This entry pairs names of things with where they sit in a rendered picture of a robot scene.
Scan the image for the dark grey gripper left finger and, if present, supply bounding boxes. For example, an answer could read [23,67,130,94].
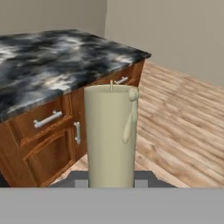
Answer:
[48,171,90,189]

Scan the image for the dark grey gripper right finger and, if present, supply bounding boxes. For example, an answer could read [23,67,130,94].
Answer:
[133,171,177,189]

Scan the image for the cream pillar candle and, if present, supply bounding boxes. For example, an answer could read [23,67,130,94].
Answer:
[83,80,140,189]

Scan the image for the wooden cabinet door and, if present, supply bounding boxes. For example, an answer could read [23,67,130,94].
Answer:
[22,125,77,187]
[71,108,88,161]

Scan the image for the wooden drawer front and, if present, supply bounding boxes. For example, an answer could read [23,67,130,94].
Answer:
[8,94,74,147]
[99,60,145,88]

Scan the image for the silver cabinet door handle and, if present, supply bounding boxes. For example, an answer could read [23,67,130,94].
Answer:
[73,121,82,145]

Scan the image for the silver drawer handle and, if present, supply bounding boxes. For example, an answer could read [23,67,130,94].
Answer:
[113,76,130,86]
[32,109,64,130]

